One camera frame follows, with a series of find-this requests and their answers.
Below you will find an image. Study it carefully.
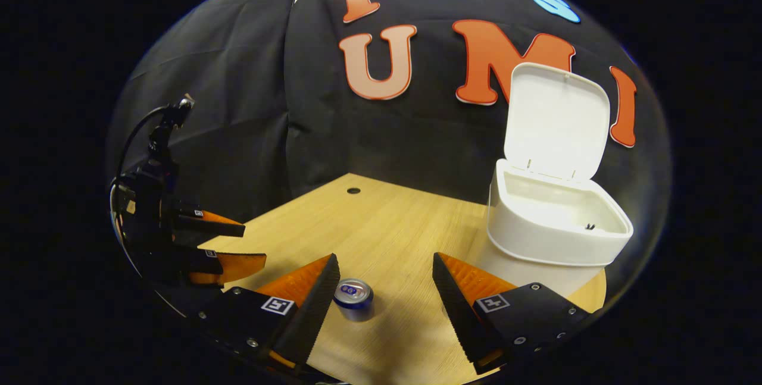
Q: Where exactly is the wooden desktop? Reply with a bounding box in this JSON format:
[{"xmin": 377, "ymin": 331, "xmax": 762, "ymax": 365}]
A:
[{"xmin": 196, "ymin": 173, "xmax": 608, "ymax": 385}]

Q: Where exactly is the silver blue pop can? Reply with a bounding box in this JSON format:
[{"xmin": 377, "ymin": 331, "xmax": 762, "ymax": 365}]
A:
[{"xmin": 333, "ymin": 278, "xmax": 374, "ymax": 322}]

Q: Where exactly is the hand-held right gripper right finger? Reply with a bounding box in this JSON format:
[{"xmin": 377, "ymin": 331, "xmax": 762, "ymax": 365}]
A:
[{"xmin": 432, "ymin": 252, "xmax": 591, "ymax": 375}]

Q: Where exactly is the white desktop garbage bin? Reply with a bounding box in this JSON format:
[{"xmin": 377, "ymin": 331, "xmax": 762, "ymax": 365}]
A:
[{"xmin": 476, "ymin": 62, "xmax": 635, "ymax": 299}]

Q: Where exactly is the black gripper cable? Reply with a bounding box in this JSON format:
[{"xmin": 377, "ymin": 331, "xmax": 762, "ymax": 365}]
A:
[{"xmin": 116, "ymin": 105, "xmax": 173, "ymax": 179}]

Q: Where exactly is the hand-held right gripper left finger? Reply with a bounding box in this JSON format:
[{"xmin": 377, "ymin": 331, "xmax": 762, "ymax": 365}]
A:
[{"xmin": 189, "ymin": 253, "xmax": 341, "ymax": 374}]

